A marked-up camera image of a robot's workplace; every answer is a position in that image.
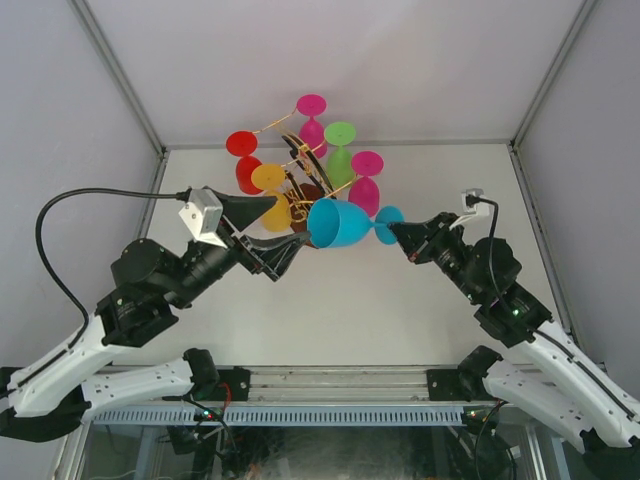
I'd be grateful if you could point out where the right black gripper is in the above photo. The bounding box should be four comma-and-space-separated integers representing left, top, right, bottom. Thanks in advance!
389, 212, 483, 304

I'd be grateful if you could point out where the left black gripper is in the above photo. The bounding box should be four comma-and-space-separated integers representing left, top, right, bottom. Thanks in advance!
165, 187, 311, 310

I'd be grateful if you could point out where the orange plastic wine glass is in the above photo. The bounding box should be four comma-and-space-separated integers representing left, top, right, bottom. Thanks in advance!
251, 164, 291, 233

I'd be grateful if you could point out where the gold wire wine glass rack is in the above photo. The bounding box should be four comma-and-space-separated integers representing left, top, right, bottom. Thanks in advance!
270, 120, 357, 233

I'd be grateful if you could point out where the pink wine glass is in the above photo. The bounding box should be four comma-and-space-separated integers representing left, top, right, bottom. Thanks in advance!
348, 150, 384, 217
296, 94, 328, 158

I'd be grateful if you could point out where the blue plastic wine glass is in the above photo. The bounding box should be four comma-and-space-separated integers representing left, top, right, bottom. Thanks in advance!
307, 198, 404, 249

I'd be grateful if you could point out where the red plastic wine glass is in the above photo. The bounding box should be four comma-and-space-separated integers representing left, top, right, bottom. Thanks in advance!
226, 131, 262, 195

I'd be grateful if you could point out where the green plastic wine glass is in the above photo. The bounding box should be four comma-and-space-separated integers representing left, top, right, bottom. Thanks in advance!
324, 121, 356, 189

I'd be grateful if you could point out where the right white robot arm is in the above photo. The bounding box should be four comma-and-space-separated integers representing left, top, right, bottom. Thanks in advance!
389, 213, 639, 479

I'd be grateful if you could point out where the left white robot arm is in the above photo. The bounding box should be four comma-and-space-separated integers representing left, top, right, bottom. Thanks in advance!
1, 187, 310, 443

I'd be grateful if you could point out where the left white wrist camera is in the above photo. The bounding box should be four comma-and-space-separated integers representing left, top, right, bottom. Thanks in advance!
179, 188, 225, 247

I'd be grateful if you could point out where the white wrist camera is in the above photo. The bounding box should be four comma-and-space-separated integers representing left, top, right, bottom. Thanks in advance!
179, 188, 225, 247
449, 188, 492, 230

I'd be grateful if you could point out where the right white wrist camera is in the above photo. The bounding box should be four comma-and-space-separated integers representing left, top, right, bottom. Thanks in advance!
449, 188, 492, 230

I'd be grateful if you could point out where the left black camera cable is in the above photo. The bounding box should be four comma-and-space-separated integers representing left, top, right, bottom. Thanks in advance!
0, 187, 194, 401

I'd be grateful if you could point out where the aluminium front rail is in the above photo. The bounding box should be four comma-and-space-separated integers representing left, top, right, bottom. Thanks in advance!
241, 365, 455, 405

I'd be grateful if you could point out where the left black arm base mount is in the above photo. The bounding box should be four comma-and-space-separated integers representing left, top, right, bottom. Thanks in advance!
192, 366, 251, 403

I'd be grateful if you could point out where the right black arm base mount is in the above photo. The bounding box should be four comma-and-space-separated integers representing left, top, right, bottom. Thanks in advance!
426, 368, 511, 403

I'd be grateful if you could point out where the grey slotted cable duct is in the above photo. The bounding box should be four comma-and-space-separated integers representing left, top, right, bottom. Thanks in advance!
93, 405, 464, 427

